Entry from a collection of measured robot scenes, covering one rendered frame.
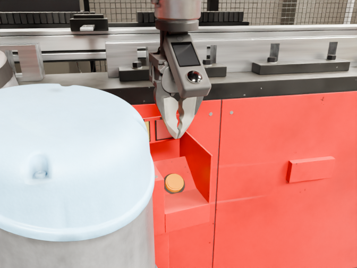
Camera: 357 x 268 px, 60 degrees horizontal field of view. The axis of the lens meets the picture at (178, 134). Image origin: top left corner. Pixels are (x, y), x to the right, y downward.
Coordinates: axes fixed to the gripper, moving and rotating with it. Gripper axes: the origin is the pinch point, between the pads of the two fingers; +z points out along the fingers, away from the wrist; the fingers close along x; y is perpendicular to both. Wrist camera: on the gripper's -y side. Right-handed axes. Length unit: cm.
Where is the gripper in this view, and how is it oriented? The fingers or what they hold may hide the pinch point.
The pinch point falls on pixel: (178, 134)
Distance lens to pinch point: 57.9
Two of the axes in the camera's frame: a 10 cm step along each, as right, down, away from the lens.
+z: -0.3, 8.9, 4.6
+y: -3.5, -4.4, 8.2
